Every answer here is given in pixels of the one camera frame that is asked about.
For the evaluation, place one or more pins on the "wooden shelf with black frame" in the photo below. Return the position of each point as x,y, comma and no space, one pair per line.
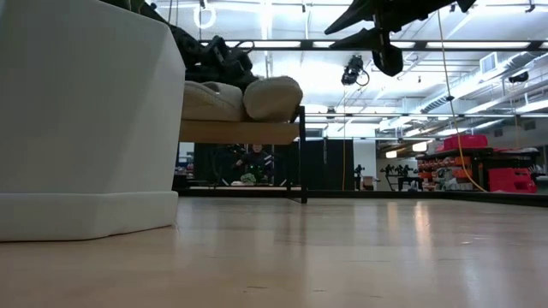
240,132

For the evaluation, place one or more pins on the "grey rubber slide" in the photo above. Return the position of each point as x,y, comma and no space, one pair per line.
212,102
274,98

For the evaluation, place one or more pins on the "white hexagonal plant pot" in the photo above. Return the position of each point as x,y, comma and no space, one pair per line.
85,128

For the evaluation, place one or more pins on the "black background robot arms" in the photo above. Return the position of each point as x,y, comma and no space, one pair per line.
402,175

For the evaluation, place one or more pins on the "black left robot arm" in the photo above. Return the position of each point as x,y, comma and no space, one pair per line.
180,38

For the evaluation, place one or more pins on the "red storage bin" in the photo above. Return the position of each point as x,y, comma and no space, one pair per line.
511,180
464,142

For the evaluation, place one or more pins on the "black hanging ceiling device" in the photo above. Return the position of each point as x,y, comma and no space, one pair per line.
354,70

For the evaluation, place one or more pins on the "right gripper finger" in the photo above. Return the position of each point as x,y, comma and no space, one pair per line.
359,15
364,39

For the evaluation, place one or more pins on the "black partition panel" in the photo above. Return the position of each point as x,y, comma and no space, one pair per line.
329,164

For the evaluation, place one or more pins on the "black overhead crossbar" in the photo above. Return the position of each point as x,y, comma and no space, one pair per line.
471,44

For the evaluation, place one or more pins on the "green leafy object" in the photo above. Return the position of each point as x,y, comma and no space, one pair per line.
248,178

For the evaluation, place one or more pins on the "person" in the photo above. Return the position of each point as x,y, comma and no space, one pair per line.
257,162

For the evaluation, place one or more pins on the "black aluminium table frame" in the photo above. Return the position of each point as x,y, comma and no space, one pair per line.
385,196

